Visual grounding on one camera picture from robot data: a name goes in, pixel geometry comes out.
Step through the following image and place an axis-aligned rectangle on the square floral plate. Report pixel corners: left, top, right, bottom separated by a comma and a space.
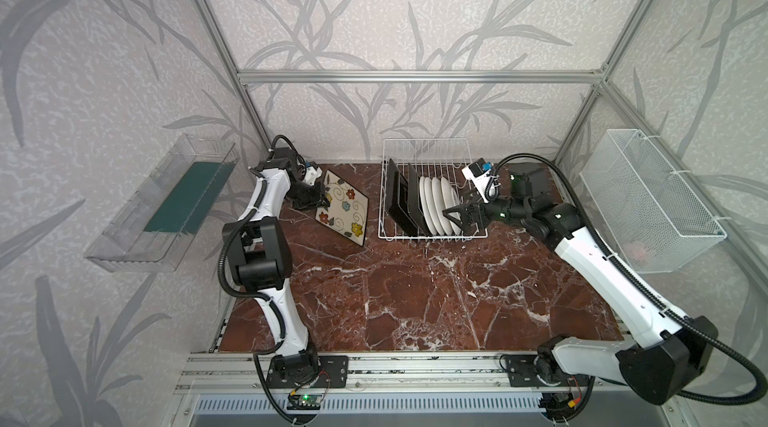
315, 171, 369, 246

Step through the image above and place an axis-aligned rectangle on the black square plate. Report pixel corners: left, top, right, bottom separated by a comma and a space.
404, 163, 432, 237
384, 158, 418, 237

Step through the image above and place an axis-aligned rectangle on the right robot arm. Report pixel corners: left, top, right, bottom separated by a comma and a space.
444, 159, 718, 405

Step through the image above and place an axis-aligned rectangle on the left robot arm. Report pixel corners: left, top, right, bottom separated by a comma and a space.
217, 146, 322, 375

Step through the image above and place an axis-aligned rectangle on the white round plate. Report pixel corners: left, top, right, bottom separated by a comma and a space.
440, 177, 463, 235
432, 178, 453, 236
419, 177, 438, 236
425, 177, 447, 236

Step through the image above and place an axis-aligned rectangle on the green mat in bin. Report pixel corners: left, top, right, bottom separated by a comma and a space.
144, 161, 235, 234

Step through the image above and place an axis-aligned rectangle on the green led circuit board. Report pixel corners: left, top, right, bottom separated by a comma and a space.
287, 390, 326, 411

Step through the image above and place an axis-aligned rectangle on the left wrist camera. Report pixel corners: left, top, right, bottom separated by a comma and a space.
302, 164, 323, 186

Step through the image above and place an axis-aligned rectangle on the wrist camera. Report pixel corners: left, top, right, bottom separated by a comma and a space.
302, 164, 323, 186
461, 159, 492, 190

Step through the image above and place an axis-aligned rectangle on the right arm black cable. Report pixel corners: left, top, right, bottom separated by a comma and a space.
485, 152, 768, 423

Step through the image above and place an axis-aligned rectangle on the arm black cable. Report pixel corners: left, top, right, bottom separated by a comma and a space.
217, 134, 319, 426
485, 152, 768, 423

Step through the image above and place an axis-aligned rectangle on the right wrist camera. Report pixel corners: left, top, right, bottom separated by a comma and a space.
461, 159, 492, 190

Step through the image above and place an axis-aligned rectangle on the white wire dish rack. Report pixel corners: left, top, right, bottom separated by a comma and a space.
377, 138, 488, 241

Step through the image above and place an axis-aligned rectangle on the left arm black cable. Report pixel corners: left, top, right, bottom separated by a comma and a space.
217, 134, 319, 426

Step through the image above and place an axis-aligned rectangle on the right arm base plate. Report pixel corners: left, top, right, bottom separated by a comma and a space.
499, 354, 589, 388

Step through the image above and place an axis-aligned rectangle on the white mesh wall basket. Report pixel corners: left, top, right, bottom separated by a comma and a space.
580, 129, 727, 274

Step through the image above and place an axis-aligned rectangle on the clear plastic wall bin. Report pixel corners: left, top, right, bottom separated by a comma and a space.
85, 134, 239, 273

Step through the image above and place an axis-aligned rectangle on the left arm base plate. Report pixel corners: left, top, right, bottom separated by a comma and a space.
266, 355, 349, 389

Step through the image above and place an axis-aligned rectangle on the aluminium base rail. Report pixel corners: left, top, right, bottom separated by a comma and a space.
173, 351, 679, 395

